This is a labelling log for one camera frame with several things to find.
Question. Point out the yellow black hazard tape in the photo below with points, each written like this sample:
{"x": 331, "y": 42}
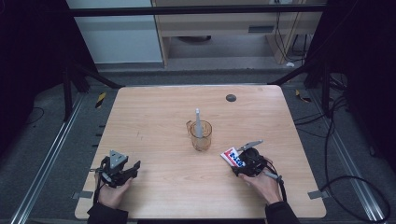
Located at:
{"x": 302, "y": 97}
{"x": 100, "y": 100}

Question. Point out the grey metal table bracket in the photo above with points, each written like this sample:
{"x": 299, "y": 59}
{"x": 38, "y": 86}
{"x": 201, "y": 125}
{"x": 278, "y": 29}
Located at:
{"x": 318, "y": 194}
{"x": 82, "y": 195}

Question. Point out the light wooden desk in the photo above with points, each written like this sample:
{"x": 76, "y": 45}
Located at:
{"x": 218, "y": 23}

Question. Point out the black metal stand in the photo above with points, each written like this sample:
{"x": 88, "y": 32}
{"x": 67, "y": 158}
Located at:
{"x": 67, "y": 93}
{"x": 326, "y": 90}

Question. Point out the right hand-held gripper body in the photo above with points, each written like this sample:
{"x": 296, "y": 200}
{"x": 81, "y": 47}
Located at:
{"x": 255, "y": 161}

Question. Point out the white electric toothbrush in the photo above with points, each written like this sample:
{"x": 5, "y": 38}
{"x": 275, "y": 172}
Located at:
{"x": 198, "y": 124}

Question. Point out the person's right hand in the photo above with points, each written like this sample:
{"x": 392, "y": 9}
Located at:
{"x": 267, "y": 188}

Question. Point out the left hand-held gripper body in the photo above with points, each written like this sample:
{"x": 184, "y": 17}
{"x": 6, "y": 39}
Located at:
{"x": 115, "y": 171}

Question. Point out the dark curtain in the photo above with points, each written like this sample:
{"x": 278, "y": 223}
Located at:
{"x": 367, "y": 62}
{"x": 31, "y": 62}

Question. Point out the clear amber cup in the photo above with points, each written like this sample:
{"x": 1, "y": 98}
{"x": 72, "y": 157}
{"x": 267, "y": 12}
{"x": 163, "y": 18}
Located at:
{"x": 201, "y": 141}

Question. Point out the person's left hand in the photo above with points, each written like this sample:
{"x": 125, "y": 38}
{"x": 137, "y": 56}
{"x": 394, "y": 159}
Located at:
{"x": 112, "y": 196}

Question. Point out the aluminium floor rail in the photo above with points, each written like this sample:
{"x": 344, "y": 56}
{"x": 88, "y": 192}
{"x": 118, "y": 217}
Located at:
{"x": 351, "y": 171}
{"x": 49, "y": 158}

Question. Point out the grey round table grommet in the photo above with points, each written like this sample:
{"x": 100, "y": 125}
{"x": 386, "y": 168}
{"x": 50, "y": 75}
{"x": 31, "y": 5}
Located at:
{"x": 231, "y": 98}

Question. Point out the white cabinet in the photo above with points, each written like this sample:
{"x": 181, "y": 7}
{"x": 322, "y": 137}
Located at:
{"x": 118, "y": 37}

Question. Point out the small white floor object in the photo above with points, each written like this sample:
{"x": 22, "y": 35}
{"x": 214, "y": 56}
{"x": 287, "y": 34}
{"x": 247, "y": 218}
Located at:
{"x": 289, "y": 64}

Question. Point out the black horizontal frame bar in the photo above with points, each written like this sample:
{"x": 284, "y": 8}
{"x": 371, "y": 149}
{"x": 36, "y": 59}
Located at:
{"x": 186, "y": 11}

